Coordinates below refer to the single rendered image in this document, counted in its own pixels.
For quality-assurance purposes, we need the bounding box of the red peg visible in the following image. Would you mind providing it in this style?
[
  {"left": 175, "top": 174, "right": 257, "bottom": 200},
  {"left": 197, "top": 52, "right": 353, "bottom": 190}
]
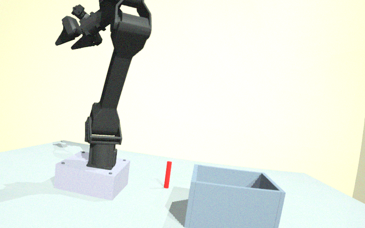
[{"left": 164, "top": 161, "right": 172, "bottom": 189}]

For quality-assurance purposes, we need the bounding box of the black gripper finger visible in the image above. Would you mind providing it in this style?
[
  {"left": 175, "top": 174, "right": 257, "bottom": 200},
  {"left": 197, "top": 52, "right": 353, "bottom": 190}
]
[
  {"left": 55, "top": 23, "right": 75, "bottom": 46},
  {"left": 71, "top": 35, "right": 95, "bottom": 50}
]

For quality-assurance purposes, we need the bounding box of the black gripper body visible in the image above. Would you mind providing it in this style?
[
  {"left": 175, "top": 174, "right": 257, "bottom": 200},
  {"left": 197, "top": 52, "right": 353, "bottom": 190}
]
[{"left": 62, "top": 12, "right": 107, "bottom": 46}]

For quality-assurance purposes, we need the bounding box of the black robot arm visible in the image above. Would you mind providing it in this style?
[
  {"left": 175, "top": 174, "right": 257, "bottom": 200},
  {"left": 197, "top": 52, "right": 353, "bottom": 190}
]
[{"left": 84, "top": 0, "right": 152, "bottom": 170}]

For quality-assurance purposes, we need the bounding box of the light blue open box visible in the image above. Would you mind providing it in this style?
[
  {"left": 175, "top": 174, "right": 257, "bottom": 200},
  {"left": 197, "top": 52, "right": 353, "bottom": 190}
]
[{"left": 184, "top": 164, "right": 286, "bottom": 228}]

